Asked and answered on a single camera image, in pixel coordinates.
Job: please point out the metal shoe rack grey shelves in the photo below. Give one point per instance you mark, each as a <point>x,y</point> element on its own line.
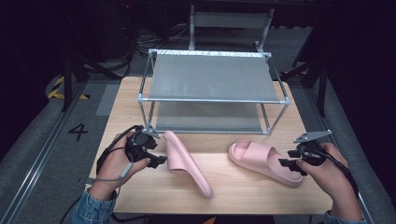
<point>211,77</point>

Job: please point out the black tripod stand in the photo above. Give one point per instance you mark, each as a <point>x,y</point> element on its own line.
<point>322,84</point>
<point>67,84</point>

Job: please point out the pink slipper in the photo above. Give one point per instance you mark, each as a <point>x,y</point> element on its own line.
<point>182,158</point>
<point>264,161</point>

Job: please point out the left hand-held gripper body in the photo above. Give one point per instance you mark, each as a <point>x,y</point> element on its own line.
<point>137,149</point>

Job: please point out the person's right hand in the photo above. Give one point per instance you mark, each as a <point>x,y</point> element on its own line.
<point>333,177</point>

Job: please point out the person's left hand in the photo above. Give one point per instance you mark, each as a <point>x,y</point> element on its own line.
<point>113,168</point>

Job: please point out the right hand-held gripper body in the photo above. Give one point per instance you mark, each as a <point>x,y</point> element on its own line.
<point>313,154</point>

